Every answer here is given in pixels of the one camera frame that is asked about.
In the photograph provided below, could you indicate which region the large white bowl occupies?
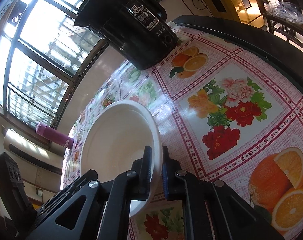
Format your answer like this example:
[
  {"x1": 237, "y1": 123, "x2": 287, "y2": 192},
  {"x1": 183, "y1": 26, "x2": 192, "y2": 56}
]
[{"x1": 79, "y1": 100, "x2": 163, "y2": 218}]

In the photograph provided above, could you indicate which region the white standing air conditioner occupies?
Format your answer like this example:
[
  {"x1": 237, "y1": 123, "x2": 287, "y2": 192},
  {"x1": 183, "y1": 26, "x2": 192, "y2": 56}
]
[{"x1": 3, "y1": 128, "x2": 63, "y2": 175}]

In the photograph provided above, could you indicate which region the magenta thermos bottle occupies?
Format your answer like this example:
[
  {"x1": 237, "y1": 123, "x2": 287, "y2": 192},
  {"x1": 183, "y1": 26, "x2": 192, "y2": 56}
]
[{"x1": 35, "y1": 122, "x2": 74, "y2": 149}]

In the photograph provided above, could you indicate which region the floral fruit tablecloth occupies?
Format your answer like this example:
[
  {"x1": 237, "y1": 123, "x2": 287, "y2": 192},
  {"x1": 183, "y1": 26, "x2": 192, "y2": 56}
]
[{"x1": 61, "y1": 27, "x2": 303, "y2": 239}]

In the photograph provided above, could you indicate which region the barred window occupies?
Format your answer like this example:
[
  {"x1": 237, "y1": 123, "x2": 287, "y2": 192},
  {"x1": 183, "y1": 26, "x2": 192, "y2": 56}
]
[{"x1": 0, "y1": 0, "x2": 100, "y2": 128}]

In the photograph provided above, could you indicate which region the black electric kettle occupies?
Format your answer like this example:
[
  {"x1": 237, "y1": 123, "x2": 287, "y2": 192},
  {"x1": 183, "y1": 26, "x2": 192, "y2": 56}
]
[{"x1": 74, "y1": 0, "x2": 178, "y2": 70}]

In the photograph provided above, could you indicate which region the dark wooden chair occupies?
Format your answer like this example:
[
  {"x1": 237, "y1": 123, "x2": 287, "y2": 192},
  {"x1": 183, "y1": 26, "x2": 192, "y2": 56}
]
[{"x1": 256, "y1": 0, "x2": 303, "y2": 52}]

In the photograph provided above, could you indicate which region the clear plastic bag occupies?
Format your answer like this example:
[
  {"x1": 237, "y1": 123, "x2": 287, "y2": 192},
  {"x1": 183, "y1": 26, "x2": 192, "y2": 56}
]
[{"x1": 264, "y1": 2, "x2": 303, "y2": 24}]

